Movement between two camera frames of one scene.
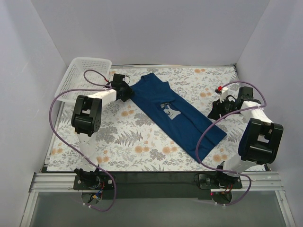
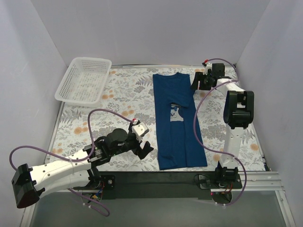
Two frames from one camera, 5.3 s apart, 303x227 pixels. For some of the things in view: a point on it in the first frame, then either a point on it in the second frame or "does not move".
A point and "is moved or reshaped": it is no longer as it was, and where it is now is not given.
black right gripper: [218, 109] -> [203, 80]
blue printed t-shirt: [170, 108] is moved or reshaped
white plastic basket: [84, 73] does not move
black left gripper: [128, 92] -> [138, 146]
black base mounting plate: [157, 185] does not move
